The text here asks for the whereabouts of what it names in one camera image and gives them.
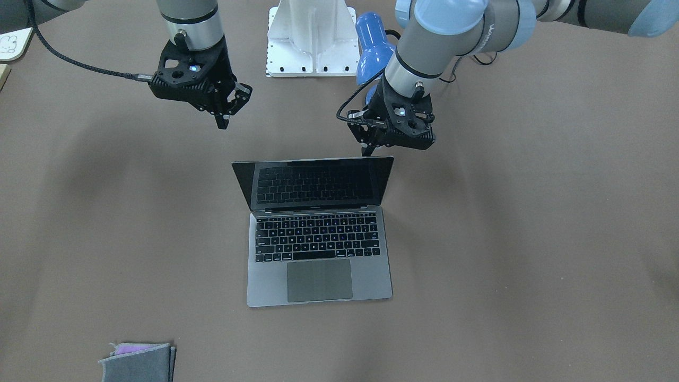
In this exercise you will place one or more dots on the grey laptop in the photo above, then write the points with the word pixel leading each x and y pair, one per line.
pixel 316 230

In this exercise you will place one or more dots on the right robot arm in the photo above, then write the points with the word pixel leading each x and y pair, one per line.
pixel 199 20

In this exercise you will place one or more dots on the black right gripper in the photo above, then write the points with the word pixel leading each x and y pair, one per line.
pixel 221 68

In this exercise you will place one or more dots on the cream plastic tray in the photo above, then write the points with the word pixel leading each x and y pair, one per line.
pixel 14 44

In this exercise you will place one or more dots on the wooden cutting board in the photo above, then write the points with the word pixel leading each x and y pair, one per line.
pixel 5 70

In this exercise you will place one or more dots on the grey folded cloth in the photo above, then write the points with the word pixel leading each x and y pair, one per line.
pixel 139 362

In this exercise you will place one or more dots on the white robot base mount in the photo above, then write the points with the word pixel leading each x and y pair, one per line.
pixel 312 39

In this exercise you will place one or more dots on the blue desk lamp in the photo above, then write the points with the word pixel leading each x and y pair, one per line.
pixel 376 50

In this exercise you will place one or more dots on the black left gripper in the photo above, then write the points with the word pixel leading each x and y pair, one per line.
pixel 373 100

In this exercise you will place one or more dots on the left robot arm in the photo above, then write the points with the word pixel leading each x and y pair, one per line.
pixel 435 32

